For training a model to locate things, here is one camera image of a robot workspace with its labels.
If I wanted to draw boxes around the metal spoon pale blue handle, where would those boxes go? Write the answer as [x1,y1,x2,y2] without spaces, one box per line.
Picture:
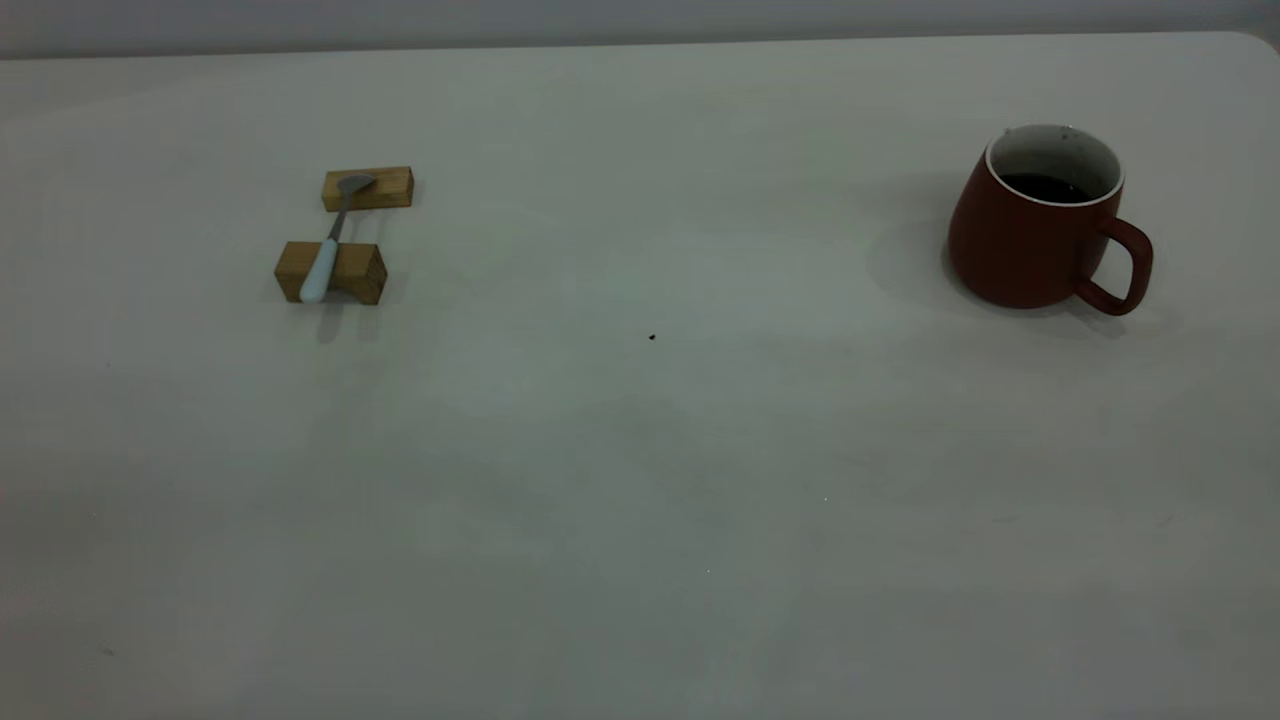
[299,173,378,305]

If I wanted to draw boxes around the red ceramic mug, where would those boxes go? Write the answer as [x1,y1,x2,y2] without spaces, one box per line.
[946,124,1154,317]

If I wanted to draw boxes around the dark coffee liquid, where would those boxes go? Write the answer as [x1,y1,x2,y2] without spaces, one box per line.
[1000,174,1093,205]

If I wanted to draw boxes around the notched wooden rest block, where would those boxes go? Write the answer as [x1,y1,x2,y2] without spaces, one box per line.
[274,241,388,306]

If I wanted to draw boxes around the flat wooden rest block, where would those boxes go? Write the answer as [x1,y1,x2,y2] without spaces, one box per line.
[321,166,415,213]

